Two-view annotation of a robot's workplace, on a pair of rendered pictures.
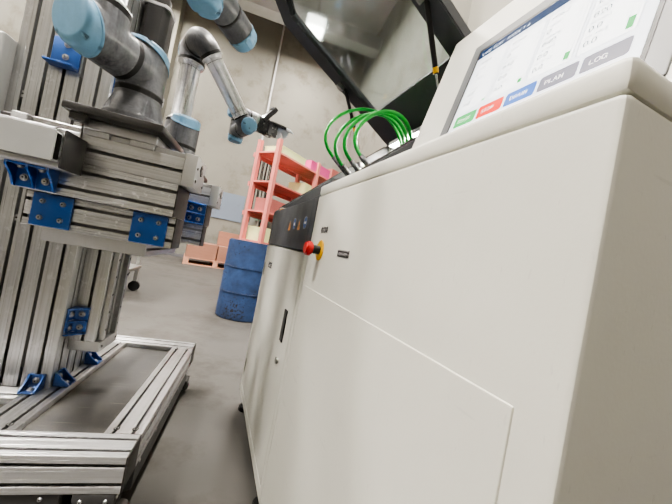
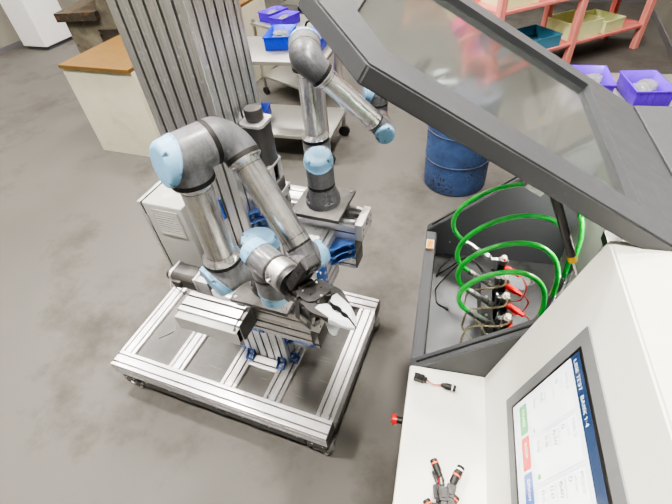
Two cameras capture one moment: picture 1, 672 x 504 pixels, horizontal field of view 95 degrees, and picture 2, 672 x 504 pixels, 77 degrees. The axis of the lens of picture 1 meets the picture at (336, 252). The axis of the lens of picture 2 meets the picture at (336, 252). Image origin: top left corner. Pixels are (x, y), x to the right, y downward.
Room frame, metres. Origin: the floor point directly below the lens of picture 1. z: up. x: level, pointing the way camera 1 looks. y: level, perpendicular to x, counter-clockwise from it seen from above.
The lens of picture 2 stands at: (0.22, -0.21, 2.14)
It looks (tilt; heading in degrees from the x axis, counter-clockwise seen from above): 44 degrees down; 39
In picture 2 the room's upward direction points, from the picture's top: 6 degrees counter-clockwise
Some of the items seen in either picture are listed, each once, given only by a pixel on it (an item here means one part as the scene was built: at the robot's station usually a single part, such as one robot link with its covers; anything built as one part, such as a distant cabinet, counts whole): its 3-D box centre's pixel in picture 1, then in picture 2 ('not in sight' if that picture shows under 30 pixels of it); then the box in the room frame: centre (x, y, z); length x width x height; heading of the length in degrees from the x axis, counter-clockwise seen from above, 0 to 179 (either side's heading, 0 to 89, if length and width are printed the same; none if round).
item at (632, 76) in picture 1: (433, 183); (439, 498); (0.58, -0.16, 0.96); 0.70 x 0.22 x 0.03; 22
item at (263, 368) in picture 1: (266, 334); not in sight; (1.20, 0.20, 0.44); 0.65 x 0.02 x 0.68; 22
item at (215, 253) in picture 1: (216, 248); not in sight; (7.38, 2.82, 0.43); 1.47 x 1.12 x 0.85; 104
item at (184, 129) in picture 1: (184, 131); (319, 166); (1.35, 0.76, 1.20); 0.13 x 0.12 x 0.14; 40
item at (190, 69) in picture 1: (185, 93); (311, 104); (1.45, 0.84, 1.41); 0.15 x 0.12 x 0.55; 40
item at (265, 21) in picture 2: not in sight; (298, 55); (3.95, 3.08, 0.47); 0.98 x 0.57 x 0.95; 76
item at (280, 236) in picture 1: (292, 227); (424, 300); (1.20, 0.19, 0.87); 0.62 x 0.04 x 0.16; 22
